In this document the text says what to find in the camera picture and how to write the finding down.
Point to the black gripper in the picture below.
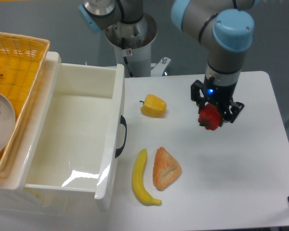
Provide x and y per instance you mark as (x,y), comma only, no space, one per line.
(219,96)

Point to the red bell pepper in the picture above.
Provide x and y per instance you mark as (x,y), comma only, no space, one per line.
(209,117)

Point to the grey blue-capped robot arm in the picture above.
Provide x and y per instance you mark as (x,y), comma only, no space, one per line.
(223,27)

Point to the yellow bell pepper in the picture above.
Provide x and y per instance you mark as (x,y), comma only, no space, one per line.
(153,106)

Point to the open white upper drawer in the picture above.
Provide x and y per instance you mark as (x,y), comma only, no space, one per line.
(76,148)

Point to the triangular orange pastry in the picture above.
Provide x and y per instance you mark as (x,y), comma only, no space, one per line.
(166,169)

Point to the yellow banana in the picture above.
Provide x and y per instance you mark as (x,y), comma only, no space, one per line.
(142,195)

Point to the yellow woven basket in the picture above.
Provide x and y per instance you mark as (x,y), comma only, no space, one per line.
(21,59)

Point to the grey ribbed plate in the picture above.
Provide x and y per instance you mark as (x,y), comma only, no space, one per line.
(7,121)

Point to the black drawer handle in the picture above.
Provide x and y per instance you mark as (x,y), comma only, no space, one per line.
(122,136)

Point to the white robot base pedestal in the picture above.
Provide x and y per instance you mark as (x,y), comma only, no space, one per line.
(132,47)

